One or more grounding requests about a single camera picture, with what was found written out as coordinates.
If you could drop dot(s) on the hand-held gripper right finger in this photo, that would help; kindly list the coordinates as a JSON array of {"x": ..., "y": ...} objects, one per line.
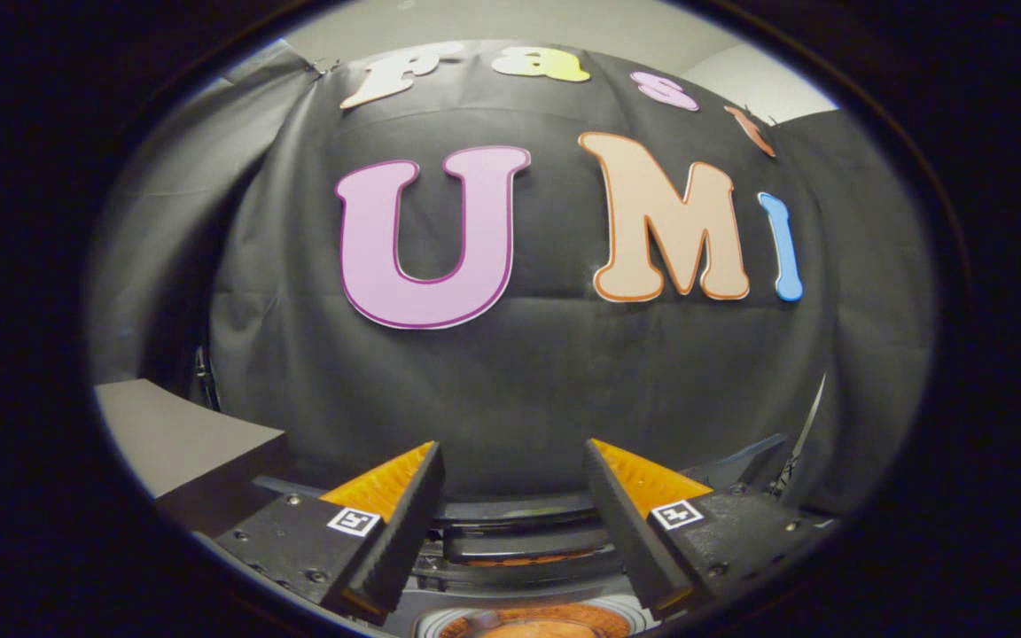
[{"x": 630, "y": 532}]

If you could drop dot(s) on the grey and white cabinet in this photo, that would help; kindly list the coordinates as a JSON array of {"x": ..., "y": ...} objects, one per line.
[{"x": 174, "y": 434}]

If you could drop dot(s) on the black backdrop cloth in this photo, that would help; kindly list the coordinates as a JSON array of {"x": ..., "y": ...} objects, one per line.
[{"x": 564, "y": 390}]

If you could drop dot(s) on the orange garment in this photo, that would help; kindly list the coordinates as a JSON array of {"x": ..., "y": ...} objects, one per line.
[{"x": 546, "y": 627}]

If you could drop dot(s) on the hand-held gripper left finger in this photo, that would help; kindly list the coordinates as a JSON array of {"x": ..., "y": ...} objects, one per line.
[{"x": 402, "y": 532}]

